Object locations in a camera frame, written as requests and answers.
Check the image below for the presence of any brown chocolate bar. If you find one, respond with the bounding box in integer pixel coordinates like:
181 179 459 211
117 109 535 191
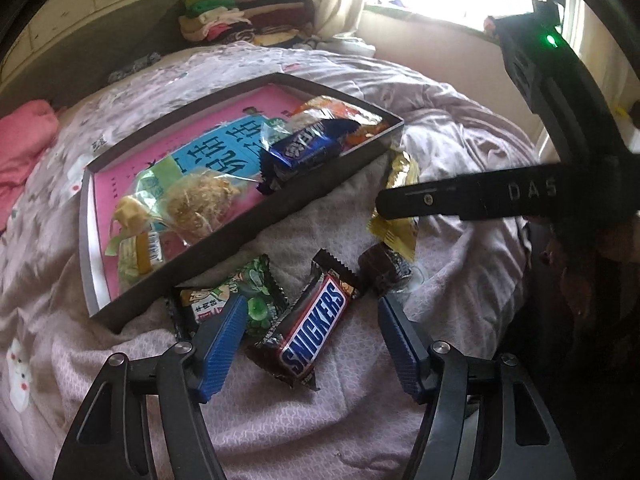
245 248 362 392

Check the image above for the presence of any pile of folded clothes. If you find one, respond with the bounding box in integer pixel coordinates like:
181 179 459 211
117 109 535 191
179 0 331 51

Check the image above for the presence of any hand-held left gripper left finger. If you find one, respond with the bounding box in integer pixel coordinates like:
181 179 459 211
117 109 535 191
52 294 249 480

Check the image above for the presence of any dark bed headboard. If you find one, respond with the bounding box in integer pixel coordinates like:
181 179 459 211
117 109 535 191
0 0 193 106

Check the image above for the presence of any green cartoon snack packet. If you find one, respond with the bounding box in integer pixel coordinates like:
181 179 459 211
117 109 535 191
165 254 290 346

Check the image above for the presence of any clear pale cracker packet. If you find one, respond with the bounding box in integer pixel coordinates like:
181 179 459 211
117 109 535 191
107 232 168 288

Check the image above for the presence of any small clear snack packet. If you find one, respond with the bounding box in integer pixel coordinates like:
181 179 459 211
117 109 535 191
252 115 296 161

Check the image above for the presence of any pink cloth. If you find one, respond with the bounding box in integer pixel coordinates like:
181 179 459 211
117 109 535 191
0 100 61 233

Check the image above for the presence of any yellow snack packet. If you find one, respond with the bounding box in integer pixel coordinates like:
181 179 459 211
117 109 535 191
369 152 421 262

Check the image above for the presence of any window frame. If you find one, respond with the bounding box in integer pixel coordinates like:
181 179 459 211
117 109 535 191
362 0 586 61

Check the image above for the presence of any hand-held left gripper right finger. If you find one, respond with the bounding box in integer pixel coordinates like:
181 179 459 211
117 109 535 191
377 296 576 480

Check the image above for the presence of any shallow box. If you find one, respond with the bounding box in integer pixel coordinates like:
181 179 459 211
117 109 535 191
79 72 405 335

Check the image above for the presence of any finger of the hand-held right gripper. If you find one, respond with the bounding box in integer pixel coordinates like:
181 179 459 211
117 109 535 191
375 172 483 221

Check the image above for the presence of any person's right hand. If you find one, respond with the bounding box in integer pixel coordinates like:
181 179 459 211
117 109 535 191
545 212 640 321

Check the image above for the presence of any brown cake packet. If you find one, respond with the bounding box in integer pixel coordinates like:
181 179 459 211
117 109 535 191
357 242 416 297

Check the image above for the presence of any orange cracker packet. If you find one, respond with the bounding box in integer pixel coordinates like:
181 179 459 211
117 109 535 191
290 95 393 153

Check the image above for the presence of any pink book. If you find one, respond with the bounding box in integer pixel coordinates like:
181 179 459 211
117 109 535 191
92 85 321 301

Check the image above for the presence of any dark patterned cloth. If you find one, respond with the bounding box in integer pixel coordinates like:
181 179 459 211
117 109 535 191
107 52 163 83

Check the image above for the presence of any blue snack packet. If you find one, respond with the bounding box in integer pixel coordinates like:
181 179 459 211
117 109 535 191
256 116 361 195

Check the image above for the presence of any clear floss cake packet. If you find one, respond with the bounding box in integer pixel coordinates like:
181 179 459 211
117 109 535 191
135 162 266 248

